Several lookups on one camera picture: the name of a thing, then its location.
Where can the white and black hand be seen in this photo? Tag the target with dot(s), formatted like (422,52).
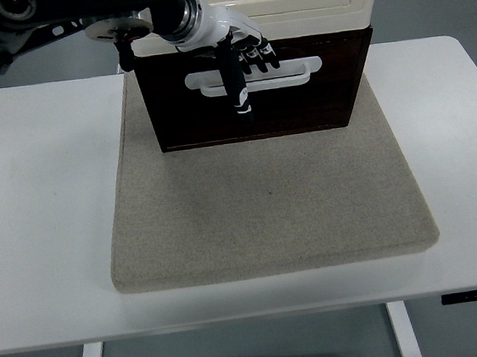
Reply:
(222,24)

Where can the dark wooden drawer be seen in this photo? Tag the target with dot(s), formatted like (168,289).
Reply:
(337,66)

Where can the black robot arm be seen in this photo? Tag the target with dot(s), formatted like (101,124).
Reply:
(54,6)

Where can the cream plastic cabinet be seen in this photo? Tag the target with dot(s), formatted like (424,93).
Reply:
(310,9)

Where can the dark wooden drawer housing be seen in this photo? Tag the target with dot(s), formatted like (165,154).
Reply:
(300,116)

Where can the beige fabric mat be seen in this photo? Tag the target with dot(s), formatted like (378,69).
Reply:
(267,205)

